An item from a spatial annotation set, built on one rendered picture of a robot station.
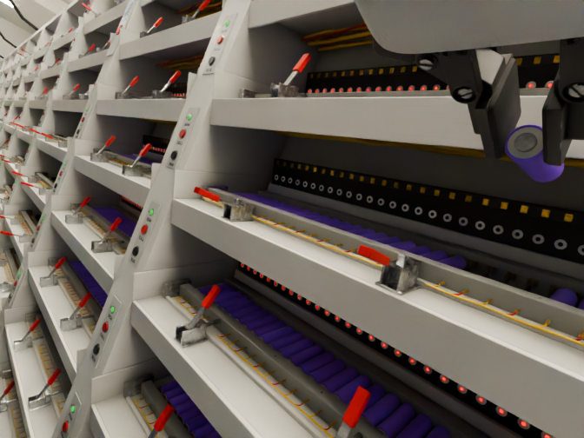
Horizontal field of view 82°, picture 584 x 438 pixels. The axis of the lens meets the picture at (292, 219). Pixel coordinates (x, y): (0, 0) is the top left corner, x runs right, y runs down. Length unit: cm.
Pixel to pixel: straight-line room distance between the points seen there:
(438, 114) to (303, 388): 34
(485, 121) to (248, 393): 39
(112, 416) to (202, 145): 49
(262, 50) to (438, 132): 45
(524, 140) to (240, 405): 38
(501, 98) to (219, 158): 55
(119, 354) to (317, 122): 52
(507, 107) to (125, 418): 68
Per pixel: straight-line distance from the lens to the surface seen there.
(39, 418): 103
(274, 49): 75
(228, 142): 68
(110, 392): 75
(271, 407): 45
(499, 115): 19
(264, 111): 53
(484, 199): 48
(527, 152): 20
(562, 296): 39
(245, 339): 52
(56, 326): 99
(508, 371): 30
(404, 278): 33
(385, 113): 39
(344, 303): 35
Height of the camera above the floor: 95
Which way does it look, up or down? 2 degrees up
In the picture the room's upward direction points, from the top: 21 degrees clockwise
